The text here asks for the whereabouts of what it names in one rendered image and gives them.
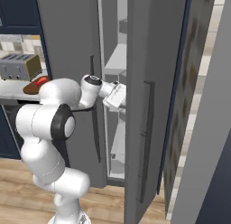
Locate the red fish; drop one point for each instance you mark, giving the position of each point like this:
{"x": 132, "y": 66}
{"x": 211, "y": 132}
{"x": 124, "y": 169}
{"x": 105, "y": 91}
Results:
{"x": 40, "y": 81}

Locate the silver toaster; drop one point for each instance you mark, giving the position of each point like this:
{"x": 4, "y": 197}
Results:
{"x": 18, "y": 66}

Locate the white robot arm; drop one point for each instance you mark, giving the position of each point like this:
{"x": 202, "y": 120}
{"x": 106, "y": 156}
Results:
{"x": 45, "y": 122}

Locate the brown cutting board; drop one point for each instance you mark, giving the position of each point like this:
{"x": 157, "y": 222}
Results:
{"x": 31, "y": 88}

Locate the navy wall cupboard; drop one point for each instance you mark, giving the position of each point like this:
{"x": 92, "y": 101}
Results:
{"x": 18, "y": 11}

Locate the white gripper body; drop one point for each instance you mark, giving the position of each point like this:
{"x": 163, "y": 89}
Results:
{"x": 116, "y": 96}

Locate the fridge interior with shelves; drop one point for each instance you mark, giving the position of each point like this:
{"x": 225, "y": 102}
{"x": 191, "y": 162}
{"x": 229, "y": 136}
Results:
{"x": 115, "y": 59}

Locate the grey open fridge door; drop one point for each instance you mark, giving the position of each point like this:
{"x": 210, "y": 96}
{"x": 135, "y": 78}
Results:
{"x": 141, "y": 53}

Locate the navy tall side panel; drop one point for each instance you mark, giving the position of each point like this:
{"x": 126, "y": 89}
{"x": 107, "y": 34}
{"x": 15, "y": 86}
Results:
{"x": 176, "y": 92}

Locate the navy base cupboard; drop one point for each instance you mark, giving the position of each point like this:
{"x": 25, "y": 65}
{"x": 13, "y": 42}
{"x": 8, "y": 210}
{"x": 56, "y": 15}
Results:
{"x": 7, "y": 137}

